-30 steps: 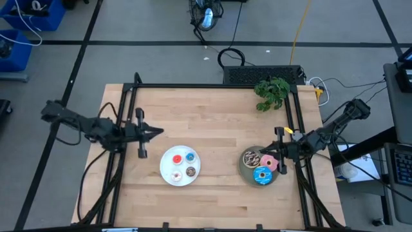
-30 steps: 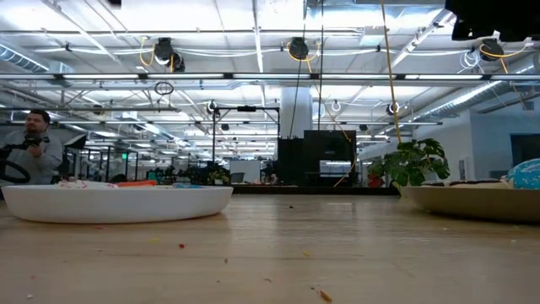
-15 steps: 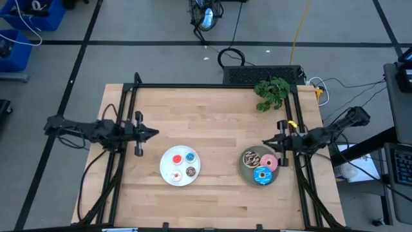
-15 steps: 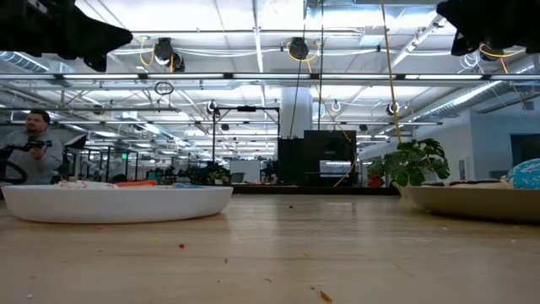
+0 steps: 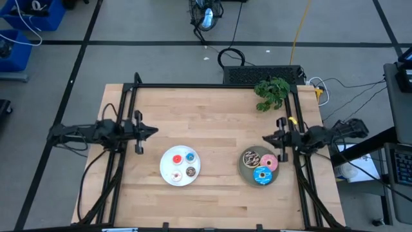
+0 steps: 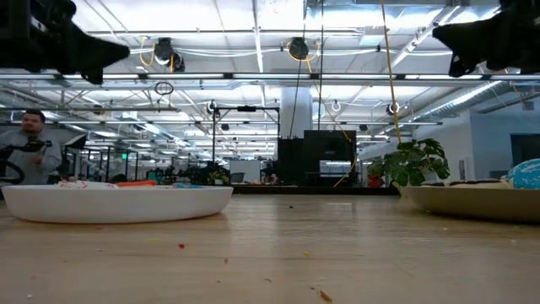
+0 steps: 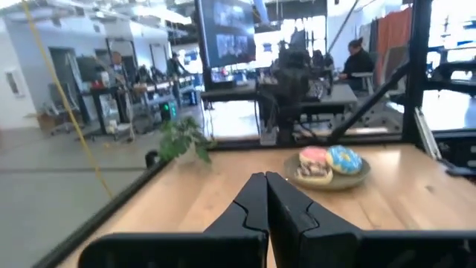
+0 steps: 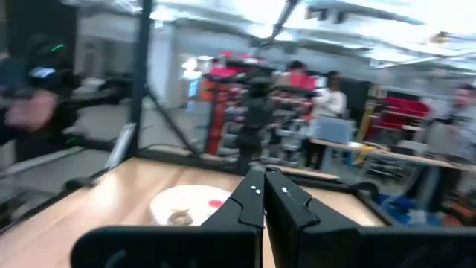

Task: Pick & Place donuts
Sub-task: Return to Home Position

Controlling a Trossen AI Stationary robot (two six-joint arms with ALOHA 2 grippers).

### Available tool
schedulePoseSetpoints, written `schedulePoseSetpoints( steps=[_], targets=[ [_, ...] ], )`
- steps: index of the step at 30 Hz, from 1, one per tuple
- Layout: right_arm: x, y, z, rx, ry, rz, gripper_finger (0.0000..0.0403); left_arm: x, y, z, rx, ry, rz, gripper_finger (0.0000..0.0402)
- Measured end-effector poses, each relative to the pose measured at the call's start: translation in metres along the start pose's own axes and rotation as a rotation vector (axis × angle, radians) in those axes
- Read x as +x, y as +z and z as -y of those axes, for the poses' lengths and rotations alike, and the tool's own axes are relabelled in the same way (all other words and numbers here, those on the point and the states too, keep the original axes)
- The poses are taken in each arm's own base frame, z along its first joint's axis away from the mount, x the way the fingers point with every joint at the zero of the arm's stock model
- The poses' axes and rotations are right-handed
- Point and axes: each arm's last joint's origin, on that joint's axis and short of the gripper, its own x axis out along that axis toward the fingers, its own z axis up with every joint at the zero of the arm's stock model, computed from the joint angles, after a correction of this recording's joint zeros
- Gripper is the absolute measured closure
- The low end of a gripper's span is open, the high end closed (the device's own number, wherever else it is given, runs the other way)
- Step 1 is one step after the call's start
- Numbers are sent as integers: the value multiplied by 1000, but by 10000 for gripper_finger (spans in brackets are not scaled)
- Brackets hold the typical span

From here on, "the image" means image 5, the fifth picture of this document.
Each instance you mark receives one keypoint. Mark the large pink glazed donut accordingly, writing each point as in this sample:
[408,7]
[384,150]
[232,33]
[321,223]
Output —
[269,162]

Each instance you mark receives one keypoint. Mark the silver bracket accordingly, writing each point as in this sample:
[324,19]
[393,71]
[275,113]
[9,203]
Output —
[119,229]

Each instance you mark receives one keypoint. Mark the white round plate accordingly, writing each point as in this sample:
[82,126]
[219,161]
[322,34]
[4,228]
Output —
[167,167]

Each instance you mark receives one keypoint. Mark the small yellow clip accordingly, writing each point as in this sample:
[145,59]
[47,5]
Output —
[293,120]

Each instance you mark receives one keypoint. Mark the white round cup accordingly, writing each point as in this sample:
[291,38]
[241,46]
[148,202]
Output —
[347,170]

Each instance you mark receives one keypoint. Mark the small blue glazed donut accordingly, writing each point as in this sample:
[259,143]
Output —
[190,157]

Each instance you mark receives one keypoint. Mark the black keyboard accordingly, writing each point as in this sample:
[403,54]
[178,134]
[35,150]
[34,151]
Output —
[404,167]

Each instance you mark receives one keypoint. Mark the small chocolate glazed donut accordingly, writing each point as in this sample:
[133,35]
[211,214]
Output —
[191,171]

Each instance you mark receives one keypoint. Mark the small red glazed donut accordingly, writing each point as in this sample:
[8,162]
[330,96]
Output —
[177,159]

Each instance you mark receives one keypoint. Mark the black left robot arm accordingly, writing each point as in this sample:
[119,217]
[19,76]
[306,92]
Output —
[96,132]

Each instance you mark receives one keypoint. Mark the grey desk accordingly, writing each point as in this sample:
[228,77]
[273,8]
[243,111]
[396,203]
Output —
[400,109]

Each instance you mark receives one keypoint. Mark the black perforated computer case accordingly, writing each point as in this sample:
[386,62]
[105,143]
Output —
[262,74]

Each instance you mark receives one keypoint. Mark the green potted plant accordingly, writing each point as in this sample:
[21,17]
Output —
[272,93]

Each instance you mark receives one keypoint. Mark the large chocolate glazed donut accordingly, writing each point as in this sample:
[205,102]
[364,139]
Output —
[251,159]

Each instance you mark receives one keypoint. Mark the black laptop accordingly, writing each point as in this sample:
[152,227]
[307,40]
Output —
[405,74]

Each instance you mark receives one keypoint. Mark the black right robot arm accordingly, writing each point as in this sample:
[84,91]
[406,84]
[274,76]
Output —
[322,135]

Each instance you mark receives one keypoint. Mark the black metal bar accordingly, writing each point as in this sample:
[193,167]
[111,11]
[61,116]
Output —
[370,143]

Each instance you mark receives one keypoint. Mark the yellow power plug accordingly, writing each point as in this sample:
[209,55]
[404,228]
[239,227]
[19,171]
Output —
[318,94]

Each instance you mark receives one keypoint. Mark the black floor fan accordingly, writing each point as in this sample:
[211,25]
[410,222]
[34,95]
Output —
[206,14]

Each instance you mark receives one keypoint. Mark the white paper sheet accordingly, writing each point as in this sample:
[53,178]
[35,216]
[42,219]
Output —
[367,164]

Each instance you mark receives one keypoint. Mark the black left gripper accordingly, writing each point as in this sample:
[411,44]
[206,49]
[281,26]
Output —
[138,132]

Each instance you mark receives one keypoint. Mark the small white sprinkled donut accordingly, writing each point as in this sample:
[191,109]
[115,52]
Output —
[176,176]

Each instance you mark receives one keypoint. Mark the grey round plate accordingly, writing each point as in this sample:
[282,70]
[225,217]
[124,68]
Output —
[244,175]

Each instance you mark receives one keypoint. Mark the large blue glazed donut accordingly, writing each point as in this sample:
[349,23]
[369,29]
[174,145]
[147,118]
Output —
[262,176]

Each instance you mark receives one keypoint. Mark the black metal table frame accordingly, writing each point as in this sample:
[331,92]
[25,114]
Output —
[209,86]

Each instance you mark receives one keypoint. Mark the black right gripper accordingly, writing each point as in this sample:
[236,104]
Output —
[291,140]

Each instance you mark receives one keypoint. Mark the blue plastic bin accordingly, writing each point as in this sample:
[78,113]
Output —
[19,51]
[48,19]

